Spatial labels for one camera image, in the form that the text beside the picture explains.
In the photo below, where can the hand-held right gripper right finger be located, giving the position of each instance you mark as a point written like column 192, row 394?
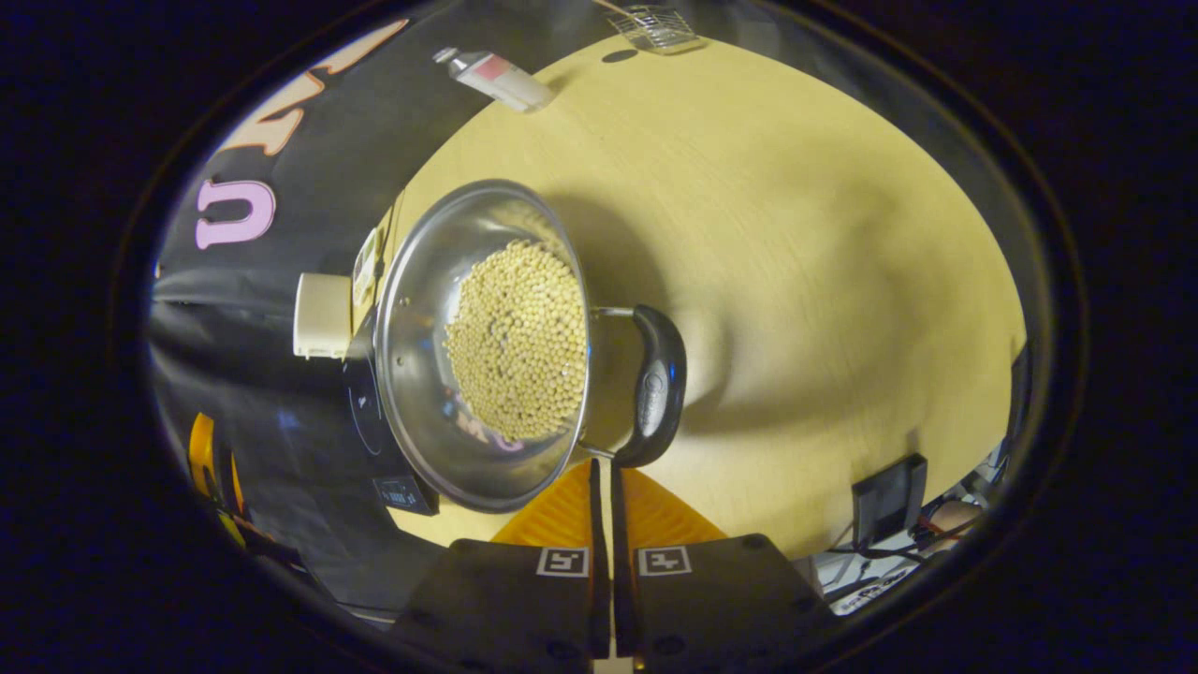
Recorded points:
column 620, row 580

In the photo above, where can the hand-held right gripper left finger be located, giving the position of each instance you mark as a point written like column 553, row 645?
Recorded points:
column 596, row 562

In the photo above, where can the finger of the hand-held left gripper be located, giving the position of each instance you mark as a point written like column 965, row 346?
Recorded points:
column 201, row 454
column 237, row 482

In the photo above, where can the black induction cooktop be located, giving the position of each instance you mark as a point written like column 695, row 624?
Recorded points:
column 360, row 402

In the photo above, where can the stainless steel pot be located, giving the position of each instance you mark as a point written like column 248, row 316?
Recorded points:
column 421, row 374

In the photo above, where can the pile of yellow soybeans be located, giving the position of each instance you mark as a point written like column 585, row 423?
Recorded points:
column 519, row 346

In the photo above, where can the white toaster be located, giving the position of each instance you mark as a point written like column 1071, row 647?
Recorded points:
column 323, row 316

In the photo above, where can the white divided dish with beans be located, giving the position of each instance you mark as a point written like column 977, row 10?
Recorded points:
column 365, row 267

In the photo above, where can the black table clamp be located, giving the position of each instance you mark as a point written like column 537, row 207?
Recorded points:
column 889, row 501

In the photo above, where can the black backdrop cloth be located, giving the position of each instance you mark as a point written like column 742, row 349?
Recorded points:
column 309, row 140

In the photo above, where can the clear bottle with red label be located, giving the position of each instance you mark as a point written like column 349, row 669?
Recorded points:
column 501, row 80

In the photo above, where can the small black round disc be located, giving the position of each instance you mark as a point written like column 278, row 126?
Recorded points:
column 620, row 56

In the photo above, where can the clear glass holder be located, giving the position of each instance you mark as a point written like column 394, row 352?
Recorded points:
column 660, row 28

